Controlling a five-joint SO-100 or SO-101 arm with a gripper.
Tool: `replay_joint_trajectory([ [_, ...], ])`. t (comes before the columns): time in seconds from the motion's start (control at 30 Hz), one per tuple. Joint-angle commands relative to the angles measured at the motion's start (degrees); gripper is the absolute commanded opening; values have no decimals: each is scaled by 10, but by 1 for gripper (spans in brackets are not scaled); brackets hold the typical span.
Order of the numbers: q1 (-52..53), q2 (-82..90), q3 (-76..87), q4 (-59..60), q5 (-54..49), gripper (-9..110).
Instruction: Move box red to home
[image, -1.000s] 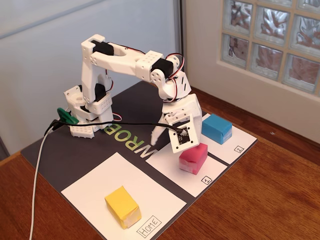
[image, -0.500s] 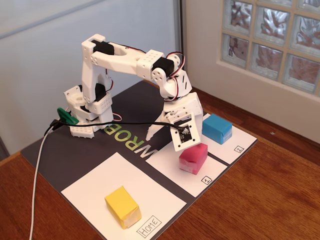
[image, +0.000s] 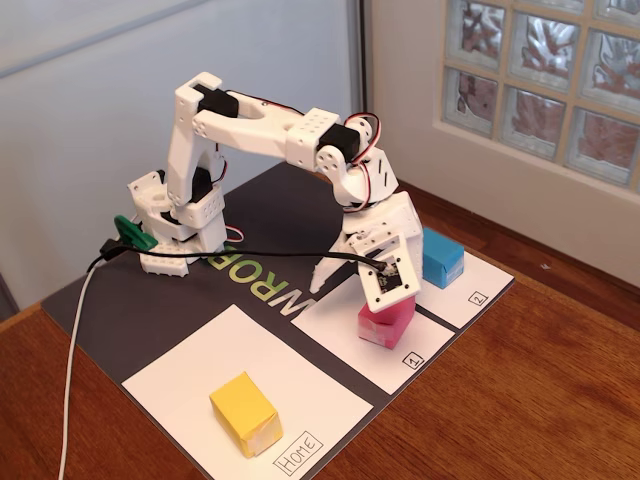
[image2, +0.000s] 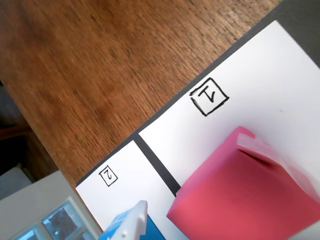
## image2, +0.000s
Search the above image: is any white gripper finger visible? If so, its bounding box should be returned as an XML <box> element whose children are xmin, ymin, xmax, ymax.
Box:
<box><xmin>96</xmin><ymin>199</ymin><xmax>149</xmax><ymax>240</ymax></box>

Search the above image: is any red paper box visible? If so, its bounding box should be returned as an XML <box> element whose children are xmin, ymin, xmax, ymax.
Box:
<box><xmin>166</xmin><ymin>125</ymin><xmax>320</xmax><ymax>240</ymax></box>

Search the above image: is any blue paper box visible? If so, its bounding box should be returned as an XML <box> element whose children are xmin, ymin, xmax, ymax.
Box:
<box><xmin>104</xmin><ymin>211</ymin><xmax>166</xmax><ymax>240</ymax></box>

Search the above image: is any white paper sheet marked 2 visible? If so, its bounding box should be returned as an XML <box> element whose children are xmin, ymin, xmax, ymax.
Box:
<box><xmin>75</xmin><ymin>139</ymin><xmax>181</xmax><ymax>240</ymax></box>

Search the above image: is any glass block window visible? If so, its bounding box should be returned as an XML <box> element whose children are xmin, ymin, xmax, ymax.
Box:
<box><xmin>9</xmin><ymin>199</ymin><xmax>101</xmax><ymax>240</ymax></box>

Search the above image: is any white paper sheet marked 1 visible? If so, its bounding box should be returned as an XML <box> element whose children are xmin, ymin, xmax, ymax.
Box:
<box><xmin>138</xmin><ymin>19</ymin><xmax>320</xmax><ymax>240</ymax></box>

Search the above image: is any dark grey mat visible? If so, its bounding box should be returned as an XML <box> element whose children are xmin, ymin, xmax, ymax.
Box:
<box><xmin>74</xmin><ymin>0</ymin><xmax>320</xmax><ymax>198</ymax></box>

